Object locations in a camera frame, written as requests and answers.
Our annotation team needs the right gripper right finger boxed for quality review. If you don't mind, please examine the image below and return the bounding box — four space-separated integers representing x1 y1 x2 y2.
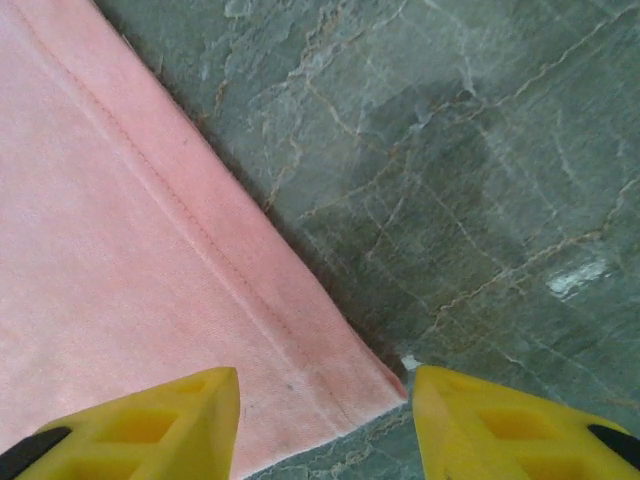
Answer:
411 364 640 480

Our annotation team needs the pink t-shirt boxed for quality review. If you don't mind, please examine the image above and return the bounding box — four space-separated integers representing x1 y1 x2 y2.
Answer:
0 0 409 480

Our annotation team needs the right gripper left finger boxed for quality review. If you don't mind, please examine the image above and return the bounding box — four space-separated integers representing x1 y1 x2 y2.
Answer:
0 366 242 480

